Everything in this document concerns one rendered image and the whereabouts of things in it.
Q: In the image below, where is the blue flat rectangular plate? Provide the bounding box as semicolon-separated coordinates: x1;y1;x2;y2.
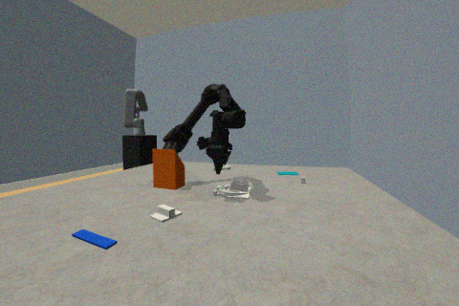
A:
72;229;117;250

